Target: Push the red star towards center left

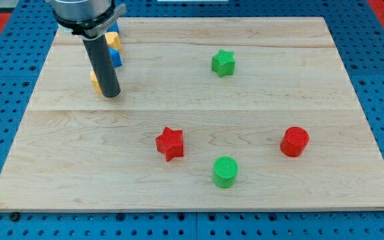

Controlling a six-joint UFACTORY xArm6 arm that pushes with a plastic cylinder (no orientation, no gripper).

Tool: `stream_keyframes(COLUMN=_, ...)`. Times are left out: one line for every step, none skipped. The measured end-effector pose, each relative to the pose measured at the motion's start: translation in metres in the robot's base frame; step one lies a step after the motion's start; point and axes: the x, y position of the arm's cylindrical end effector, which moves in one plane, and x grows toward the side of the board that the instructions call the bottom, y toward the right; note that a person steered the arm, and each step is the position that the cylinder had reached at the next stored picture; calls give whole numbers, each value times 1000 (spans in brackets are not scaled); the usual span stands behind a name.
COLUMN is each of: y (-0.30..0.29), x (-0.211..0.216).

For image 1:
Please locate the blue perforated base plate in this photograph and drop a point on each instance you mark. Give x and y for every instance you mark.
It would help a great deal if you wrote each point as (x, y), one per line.
(359, 36)

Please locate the blue block lower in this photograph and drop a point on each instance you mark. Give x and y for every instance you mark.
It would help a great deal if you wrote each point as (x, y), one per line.
(115, 57)

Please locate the yellow block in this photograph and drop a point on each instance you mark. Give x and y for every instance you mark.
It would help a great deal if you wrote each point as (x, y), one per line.
(94, 82)
(113, 40)

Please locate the green cylinder block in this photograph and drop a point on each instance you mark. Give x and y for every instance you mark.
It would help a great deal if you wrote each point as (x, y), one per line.
(225, 170)

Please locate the blue block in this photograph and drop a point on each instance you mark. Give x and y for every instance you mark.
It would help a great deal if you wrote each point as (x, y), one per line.
(115, 57)
(114, 28)

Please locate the wooden board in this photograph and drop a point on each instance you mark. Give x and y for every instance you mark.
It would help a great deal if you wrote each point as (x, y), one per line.
(79, 152)

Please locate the blue block upper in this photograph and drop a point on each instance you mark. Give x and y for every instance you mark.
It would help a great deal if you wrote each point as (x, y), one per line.
(114, 28)

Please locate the green star block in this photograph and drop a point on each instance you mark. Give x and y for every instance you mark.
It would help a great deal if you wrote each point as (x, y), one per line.
(223, 63)

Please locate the red cylinder block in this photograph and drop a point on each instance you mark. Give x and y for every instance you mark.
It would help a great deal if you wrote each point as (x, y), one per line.
(294, 141)

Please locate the yellow block lower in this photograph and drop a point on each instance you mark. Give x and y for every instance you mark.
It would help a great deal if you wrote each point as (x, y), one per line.
(94, 82)

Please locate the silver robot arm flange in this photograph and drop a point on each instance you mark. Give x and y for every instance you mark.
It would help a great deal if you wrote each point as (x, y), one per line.
(89, 19)

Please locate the red star block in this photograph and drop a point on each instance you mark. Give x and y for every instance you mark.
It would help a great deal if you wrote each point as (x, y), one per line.
(170, 143)

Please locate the yellow block upper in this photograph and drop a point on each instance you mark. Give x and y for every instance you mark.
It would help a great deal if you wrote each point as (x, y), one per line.
(113, 40)

